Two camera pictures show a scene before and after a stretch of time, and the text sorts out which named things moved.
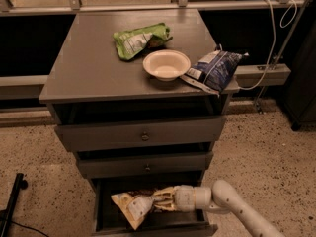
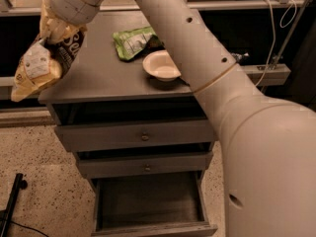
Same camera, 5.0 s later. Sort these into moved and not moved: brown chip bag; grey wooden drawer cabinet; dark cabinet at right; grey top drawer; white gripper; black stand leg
Moved: white gripper; brown chip bag
Not moved: grey top drawer; dark cabinet at right; grey wooden drawer cabinet; black stand leg
